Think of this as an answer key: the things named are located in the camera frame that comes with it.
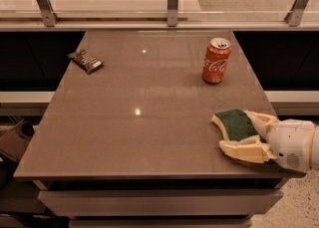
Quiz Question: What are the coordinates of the green and yellow sponge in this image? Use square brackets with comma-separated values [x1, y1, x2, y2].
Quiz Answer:
[212, 110, 260, 145]

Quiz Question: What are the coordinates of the metal rail bracket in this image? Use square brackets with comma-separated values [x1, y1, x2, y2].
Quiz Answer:
[284, 0, 309, 27]
[166, 0, 178, 27]
[36, 0, 58, 27]

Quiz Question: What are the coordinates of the left metal rail bracket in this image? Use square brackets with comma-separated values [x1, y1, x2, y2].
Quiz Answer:
[36, 0, 58, 27]

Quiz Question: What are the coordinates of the grey drawer front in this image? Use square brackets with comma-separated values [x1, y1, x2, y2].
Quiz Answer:
[39, 189, 282, 217]

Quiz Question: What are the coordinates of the orange Coca-Cola can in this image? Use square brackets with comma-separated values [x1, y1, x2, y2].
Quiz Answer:
[202, 38, 231, 84]

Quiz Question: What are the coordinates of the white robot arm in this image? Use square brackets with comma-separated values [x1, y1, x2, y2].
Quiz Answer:
[212, 110, 319, 172]

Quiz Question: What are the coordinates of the dark rxbar chocolate wrapper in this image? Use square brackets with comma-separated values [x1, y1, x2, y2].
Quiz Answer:
[68, 50, 104, 75]

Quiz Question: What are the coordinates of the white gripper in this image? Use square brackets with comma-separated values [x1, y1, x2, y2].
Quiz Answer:
[219, 111, 315, 173]

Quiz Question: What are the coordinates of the right metal rail bracket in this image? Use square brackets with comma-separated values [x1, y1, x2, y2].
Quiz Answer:
[284, 0, 309, 27]

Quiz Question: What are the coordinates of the dark chair at left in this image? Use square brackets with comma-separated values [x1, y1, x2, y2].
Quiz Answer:
[0, 120, 34, 187]

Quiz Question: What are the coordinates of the middle metal rail bracket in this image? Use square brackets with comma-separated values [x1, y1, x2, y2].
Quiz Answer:
[166, 0, 178, 27]

